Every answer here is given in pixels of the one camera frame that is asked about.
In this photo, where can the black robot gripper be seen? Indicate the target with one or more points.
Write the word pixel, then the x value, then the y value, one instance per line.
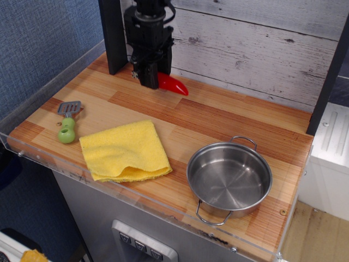
pixel 151 40

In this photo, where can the red toy chili pepper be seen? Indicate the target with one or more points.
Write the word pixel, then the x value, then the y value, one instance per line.
pixel 166 82

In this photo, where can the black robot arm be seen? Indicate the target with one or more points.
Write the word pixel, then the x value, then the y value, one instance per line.
pixel 151 39

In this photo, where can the yellow folded towel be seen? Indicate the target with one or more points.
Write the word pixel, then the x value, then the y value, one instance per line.
pixel 128 153

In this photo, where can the clear acrylic table guard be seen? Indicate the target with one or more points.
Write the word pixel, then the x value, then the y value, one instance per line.
pixel 184 124

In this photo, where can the silver toy fridge cabinet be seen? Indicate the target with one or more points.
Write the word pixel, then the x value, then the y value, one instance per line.
pixel 94 211

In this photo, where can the silver dispenser button panel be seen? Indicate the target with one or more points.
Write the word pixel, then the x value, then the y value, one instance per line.
pixel 148 248

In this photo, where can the white ribbed appliance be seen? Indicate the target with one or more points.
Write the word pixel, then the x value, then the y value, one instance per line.
pixel 324 184

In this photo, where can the yellow cloth bottom corner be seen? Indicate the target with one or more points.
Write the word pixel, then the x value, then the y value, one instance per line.
pixel 33 256

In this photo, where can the black vertical post left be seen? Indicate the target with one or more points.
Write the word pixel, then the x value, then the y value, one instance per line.
pixel 113 31

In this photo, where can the black vertical post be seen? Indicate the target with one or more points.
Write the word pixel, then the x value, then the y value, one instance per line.
pixel 113 31
pixel 333 72

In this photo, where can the green handled toy spatula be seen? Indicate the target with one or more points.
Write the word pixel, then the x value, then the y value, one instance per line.
pixel 66 134

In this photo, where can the steel pot with handles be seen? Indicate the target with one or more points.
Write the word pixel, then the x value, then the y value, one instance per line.
pixel 229 180

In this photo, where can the black vertical post right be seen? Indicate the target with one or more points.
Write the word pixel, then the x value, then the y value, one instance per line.
pixel 333 72

